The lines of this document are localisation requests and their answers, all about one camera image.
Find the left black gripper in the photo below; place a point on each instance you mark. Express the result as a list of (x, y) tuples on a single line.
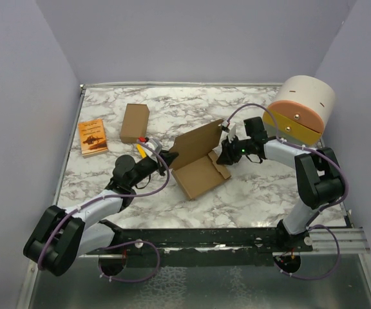
[(168, 158)]

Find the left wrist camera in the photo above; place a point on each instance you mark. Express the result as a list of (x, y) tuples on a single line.
[(150, 145)]

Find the orange book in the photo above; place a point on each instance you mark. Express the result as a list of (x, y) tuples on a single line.
[(92, 138)]

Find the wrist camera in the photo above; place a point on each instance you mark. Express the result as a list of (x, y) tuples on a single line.
[(229, 129), (150, 145)]

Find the white cylinder with coloured base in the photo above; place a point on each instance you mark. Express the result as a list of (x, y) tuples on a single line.
[(300, 110)]

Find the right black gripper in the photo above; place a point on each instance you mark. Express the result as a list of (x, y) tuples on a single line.
[(227, 150)]

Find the brown cardboard box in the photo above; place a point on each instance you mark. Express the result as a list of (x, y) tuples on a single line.
[(195, 169)]

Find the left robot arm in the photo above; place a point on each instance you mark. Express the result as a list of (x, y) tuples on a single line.
[(61, 235)]

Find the small folded cardboard box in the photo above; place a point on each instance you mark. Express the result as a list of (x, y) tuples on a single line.
[(134, 124)]

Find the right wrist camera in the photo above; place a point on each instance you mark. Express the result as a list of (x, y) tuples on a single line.
[(229, 129)]

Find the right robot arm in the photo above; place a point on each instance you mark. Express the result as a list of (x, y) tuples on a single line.
[(319, 179)]

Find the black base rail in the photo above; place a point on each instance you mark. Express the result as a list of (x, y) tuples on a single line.
[(147, 248)]

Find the yellow block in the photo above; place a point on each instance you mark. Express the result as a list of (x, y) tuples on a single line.
[(141, 151)]

